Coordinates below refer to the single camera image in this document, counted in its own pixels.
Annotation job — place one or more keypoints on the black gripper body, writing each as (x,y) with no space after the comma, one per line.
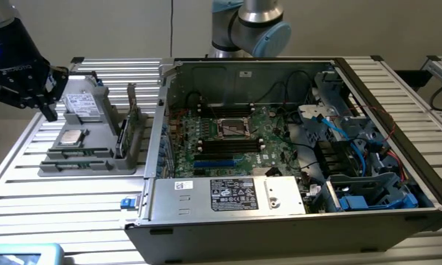
(16,58)

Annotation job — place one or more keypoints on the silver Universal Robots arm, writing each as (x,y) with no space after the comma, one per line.
(250,25)

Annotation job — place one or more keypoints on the green RAM stick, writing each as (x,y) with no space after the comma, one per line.
(75,165)
(77,151)

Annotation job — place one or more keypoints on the black RAM slot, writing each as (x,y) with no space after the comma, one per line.
(230,148)
(230,141)
(230,151)
(226,115)
(226,112)
(226,108)
(230,144)
(226,105)

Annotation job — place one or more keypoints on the silver disk with label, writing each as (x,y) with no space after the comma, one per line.
(80,104)

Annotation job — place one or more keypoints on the silver CPU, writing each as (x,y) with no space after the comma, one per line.
(72,137)

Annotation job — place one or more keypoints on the grey parts rack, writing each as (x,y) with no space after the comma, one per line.
(95,172)

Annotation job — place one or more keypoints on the blue case latch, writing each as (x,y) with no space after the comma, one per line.
(128,203)

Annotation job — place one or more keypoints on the black expansion slot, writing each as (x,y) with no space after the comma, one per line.
(213,157)

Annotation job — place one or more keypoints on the CPU socket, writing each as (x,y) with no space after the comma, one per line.
(231,127)

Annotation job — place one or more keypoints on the blue expansion slot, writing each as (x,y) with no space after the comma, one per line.
(213,164)

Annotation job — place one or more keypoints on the silver power supply unit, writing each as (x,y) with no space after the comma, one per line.
(191,198)

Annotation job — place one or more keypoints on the teal plastic device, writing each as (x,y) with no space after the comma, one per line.
(29,252)

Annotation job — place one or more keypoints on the green motherboard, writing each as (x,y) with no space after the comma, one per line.
(272,149)

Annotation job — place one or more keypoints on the silver chipset heatsink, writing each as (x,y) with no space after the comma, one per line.
(263,171)

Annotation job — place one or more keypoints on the metal disk bay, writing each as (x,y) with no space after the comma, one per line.
(327,110)

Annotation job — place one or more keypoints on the open black PC case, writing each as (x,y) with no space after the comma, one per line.
(264,237)

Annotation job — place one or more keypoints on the grey drive cage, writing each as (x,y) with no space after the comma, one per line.
(356,183)

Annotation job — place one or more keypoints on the blue drive carrier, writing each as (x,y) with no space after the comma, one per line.
(352,203)

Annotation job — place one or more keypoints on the graphics card with bracket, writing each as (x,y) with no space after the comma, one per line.
(121,138)

